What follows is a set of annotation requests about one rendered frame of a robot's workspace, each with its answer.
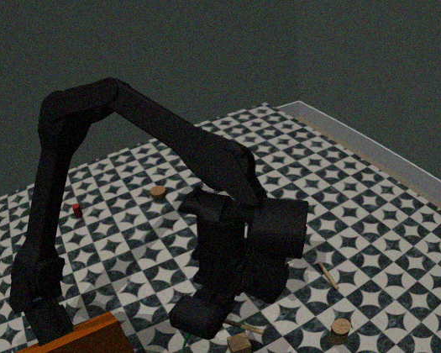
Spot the red cylinder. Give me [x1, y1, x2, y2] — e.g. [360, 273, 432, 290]
[72, 203, 83, 218]

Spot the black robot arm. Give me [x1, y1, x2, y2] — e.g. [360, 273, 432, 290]
[9, 77, 309, 346]

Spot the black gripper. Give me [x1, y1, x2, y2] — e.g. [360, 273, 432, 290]
[168, 238, 249, 340]

